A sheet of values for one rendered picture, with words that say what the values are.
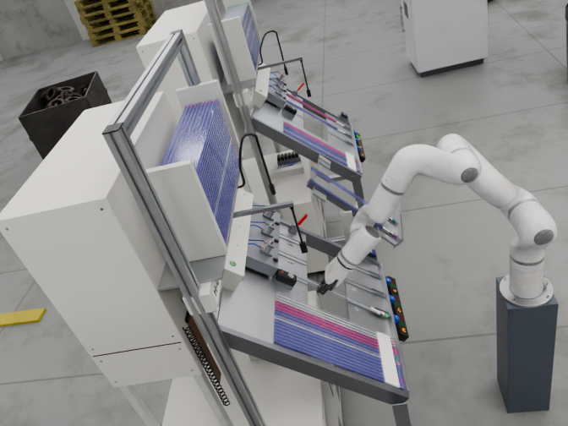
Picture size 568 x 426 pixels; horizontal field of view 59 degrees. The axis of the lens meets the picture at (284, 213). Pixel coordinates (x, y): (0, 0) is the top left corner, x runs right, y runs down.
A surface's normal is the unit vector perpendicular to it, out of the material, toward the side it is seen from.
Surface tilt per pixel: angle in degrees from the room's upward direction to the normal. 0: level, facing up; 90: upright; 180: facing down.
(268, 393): 0
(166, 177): 90
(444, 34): 90
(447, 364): 0
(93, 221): 90
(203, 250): 90
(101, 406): 0
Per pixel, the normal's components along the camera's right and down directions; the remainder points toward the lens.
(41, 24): -0.07, 0.59
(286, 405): -0.25, -0.79
